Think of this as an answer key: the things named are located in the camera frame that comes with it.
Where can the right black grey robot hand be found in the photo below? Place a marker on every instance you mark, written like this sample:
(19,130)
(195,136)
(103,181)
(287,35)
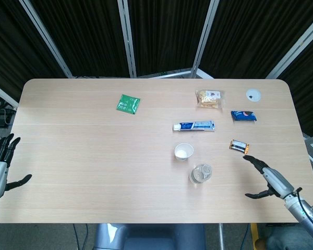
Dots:
(276,179)

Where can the clear plastic bottle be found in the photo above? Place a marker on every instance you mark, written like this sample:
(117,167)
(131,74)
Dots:
(200,174)

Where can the white paper cup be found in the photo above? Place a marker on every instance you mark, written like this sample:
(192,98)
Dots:
(183,151)

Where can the orange black candy bar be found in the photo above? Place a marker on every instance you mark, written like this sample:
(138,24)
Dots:
(239,146)

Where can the blue cookie packet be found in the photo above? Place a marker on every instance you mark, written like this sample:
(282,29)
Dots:
(243,116)

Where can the metal table leg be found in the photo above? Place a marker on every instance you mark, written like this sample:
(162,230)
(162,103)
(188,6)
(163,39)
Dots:
(221,237)

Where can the black folding screen panel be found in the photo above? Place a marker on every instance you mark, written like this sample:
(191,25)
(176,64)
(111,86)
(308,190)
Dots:
(167,34)
(250,34)
(15,52)
(88,39)
(310,91)

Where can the blue white toothpaste tube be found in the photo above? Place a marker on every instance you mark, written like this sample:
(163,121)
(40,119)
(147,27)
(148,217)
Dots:
(195,126)

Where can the clear bag of biscuits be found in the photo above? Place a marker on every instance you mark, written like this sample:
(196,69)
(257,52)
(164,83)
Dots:
(208,99)

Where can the grey blue robot torso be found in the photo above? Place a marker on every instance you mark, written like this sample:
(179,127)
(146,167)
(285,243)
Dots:
(151,238)

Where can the green sachet packet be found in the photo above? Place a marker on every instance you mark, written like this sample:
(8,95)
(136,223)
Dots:
(128,103)

